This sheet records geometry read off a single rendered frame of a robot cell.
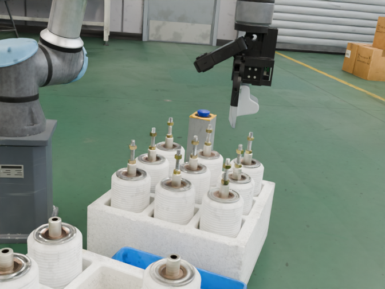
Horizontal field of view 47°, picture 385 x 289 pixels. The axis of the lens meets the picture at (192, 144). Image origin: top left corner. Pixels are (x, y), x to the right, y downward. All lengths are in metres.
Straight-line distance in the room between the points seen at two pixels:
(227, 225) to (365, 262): 0.52
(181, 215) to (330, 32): 5.78
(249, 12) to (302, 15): 5.59
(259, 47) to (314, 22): 5.65
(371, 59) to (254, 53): 3.81
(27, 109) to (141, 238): 0.44
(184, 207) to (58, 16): 0.59
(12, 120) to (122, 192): 0.34
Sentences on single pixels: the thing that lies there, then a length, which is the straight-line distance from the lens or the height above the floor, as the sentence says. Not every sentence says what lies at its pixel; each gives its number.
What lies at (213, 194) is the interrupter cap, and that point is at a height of 0.25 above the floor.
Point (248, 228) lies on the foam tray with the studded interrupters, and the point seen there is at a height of 0.18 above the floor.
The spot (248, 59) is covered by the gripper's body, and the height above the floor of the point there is 0.57.
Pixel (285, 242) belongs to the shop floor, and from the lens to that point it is 1.39.
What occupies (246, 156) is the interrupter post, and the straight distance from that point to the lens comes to 1.22.
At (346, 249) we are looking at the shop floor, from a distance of 1.44.
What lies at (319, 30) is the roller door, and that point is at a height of 0.31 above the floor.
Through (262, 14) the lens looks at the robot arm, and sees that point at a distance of 0.90.
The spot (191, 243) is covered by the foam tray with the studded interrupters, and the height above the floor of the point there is 0.15.
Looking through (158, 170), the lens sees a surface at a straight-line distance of 1.16.
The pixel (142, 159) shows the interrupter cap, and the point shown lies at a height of 0.25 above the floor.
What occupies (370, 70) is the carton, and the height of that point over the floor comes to 0.10.
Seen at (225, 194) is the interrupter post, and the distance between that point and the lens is 1.01.
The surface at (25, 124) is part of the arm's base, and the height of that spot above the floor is 0.33.
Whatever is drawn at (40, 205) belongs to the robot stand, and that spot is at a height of 0.10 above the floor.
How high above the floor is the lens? 0.69
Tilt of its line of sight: 19 degrees down
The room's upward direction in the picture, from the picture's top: 5 degrees clockwise
